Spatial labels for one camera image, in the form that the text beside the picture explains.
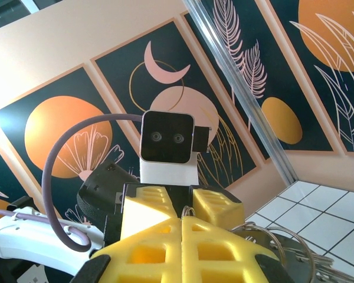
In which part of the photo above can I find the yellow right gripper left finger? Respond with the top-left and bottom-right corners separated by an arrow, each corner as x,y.
72,217 -> 182,283

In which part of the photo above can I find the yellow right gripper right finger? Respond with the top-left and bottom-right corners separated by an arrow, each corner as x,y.
182,216 -> 296,283

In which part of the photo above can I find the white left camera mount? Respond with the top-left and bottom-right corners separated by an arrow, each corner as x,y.
139,156 -> 199,186

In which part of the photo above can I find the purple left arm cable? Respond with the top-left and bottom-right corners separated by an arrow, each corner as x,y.
0,113 -> 144,252

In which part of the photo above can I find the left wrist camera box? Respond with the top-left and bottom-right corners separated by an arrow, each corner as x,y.
139,111 -> 211,164

